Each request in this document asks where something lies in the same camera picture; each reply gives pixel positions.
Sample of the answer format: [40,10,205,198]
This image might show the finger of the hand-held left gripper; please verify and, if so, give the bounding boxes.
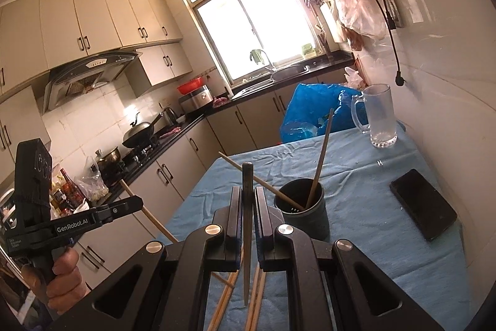
[95,195,144,228]

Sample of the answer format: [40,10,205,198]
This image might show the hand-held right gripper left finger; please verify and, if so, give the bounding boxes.
[46,187,244,331]

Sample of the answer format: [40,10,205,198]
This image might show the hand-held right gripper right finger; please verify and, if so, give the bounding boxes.
[254,187,444,331]

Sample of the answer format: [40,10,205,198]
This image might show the light wooden chopstick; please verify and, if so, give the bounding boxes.
[218,151,306,211]
[121,181,179,244]

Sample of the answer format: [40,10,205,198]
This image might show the dark grey utensil holder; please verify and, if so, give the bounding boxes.
[273,178,331,242]

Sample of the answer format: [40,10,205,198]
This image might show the dark grey chopstick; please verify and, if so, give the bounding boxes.
[242,162,254,307]

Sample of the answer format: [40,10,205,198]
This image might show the bunch of wooden chopsticks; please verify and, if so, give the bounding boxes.
[207,249,270,331]

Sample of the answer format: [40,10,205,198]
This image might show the brown wooden chopstick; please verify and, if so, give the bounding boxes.
[305,108,334,209]

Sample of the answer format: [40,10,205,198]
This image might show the person's left hand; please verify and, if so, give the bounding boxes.
[21,248,81,311]

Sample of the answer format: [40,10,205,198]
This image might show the group of condiment bottles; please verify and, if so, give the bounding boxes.
[50,168,88,217]

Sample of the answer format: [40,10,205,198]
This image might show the clear bag of garlic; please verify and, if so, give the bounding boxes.
[75,156,110,202]

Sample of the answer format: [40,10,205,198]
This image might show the steel pot with lid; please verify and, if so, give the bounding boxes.
[94,147,122,171]

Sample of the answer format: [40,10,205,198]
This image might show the black gas stove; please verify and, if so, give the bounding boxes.
[104,143,163,177]

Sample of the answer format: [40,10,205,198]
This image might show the black wok with lid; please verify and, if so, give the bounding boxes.
[122,112,165,149]

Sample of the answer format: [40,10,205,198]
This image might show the beige lower cabinets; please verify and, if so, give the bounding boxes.
[73,67,361,289]

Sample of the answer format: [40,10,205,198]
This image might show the beige cabinets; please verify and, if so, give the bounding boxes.
[73,67,361,289]
[0,0,184,95]

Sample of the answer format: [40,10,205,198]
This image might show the black kitchen countertop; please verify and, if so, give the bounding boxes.
[50,52,355,208]

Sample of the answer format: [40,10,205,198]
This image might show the blue tablecloth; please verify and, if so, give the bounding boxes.
[155,122,471,331]

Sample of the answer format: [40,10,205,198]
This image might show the silver countertop appliance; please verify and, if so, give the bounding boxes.
[178,85,214,112]

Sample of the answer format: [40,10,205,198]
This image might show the blue plastic bag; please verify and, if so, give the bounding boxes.
[280,83,369,144]

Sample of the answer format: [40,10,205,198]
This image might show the range hood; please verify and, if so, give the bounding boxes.
[42,49,144,112]

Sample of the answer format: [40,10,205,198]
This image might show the red plastic basin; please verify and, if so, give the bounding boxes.
[177,77,208,95]

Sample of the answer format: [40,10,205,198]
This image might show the beige small upper cabinet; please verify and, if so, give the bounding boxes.
[126,42,193,97]

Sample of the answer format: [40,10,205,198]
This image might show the steel kitchen sink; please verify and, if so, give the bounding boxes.
[232,63,311,99]

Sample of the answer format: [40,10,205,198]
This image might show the clear glass mug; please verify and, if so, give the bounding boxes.
[351,83,398,149]

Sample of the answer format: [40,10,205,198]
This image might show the black smartphone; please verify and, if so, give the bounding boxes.
[389,169,458,242]

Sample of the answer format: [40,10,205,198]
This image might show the metal sink faucet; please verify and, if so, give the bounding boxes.
[252,49,276,73]

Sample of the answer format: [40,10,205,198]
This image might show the small white plastic bag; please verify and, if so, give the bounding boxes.
[343,66,367,89]

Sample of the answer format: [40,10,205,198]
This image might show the beige upper cabinets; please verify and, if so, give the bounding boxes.
[0,0,184,95]

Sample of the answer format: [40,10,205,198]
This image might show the countertop chopstick holder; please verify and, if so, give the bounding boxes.
[316,30,330,54]

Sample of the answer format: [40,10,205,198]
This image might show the kitchen window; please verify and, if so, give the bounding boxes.
[174,0,338,87]

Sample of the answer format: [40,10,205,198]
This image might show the white cutting board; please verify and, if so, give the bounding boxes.
[321,3,346,43]

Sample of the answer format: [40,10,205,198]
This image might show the pink hanging plastic bag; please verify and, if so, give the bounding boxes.
[333,0,388,41]

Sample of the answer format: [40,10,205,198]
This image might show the black power cable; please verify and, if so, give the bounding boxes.
[362,0,405,87]

